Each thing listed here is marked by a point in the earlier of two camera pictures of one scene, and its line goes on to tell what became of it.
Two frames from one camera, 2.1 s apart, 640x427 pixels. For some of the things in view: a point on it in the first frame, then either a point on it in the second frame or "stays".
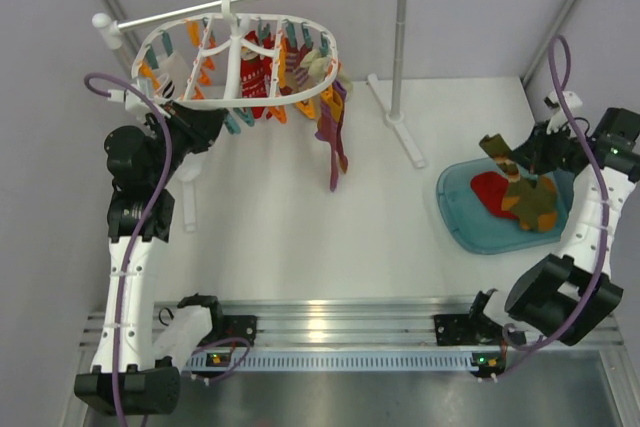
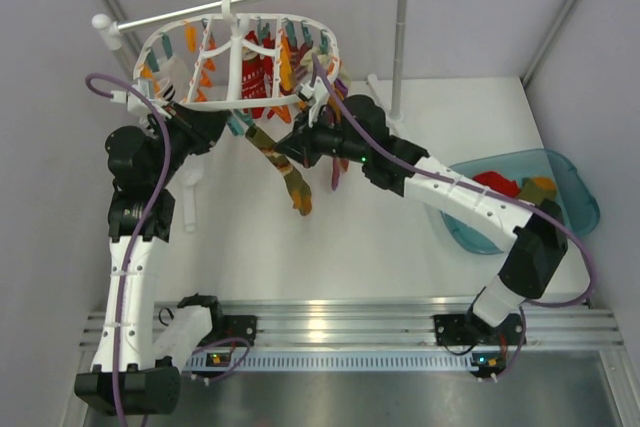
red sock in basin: x=490 y=187 stays
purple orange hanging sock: x=331 y=115 stays
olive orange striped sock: x=535 y=203 to x=295 y=184
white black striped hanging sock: x=173 y=75 stays
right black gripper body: x=551 y=150 to x=331 y=139
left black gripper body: x=186 y=134 stays
